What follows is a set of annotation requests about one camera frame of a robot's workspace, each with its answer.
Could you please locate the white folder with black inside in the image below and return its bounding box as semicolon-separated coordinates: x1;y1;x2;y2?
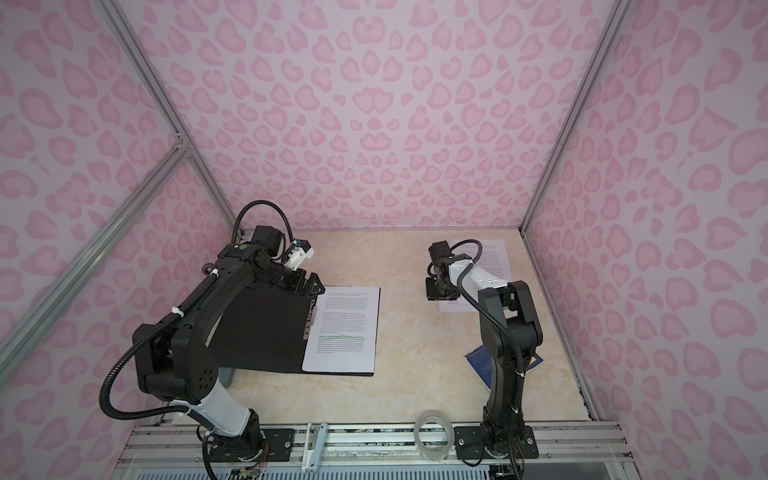
209;284;380;377

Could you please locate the printed paper sheet green highlight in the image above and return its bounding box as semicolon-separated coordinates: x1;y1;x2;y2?
301;286;381;376

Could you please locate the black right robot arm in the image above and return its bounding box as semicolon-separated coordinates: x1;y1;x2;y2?
426;252;543;459

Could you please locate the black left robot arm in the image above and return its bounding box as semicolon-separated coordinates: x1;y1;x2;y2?
134;226;325;460

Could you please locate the silver metal folder clip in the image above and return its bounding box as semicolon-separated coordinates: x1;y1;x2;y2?
302;303;317;341

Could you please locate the blue booklet with yellow label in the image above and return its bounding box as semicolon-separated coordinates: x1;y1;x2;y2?
465;344;545;388

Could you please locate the grey sponge block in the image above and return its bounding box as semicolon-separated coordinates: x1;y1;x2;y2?
218;367;235;388

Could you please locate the clear tape roll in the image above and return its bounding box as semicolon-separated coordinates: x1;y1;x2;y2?
413;410;455;462

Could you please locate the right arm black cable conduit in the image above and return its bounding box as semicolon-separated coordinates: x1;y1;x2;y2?
449;238;529;480

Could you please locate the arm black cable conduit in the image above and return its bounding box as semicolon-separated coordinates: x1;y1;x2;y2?
449;238;529;480
98;199;295;421

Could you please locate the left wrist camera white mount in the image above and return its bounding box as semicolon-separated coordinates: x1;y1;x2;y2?
281;239;315;271

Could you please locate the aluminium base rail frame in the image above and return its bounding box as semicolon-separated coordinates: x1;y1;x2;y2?
111;421;639;479

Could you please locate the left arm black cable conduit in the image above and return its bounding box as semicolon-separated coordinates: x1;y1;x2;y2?
98;199;295;421

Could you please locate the left back aluminium corner post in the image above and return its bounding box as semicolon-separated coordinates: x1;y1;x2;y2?
93;0;236;228

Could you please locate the aluminium corner post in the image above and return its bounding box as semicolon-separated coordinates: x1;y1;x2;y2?
93;0;236;228
519;0;636;238

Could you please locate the diagonal aluminium frame bar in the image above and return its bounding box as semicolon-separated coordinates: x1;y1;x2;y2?
1;143;188;385

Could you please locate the right back aluminium corner post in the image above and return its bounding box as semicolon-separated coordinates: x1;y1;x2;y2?
519;0;636;238

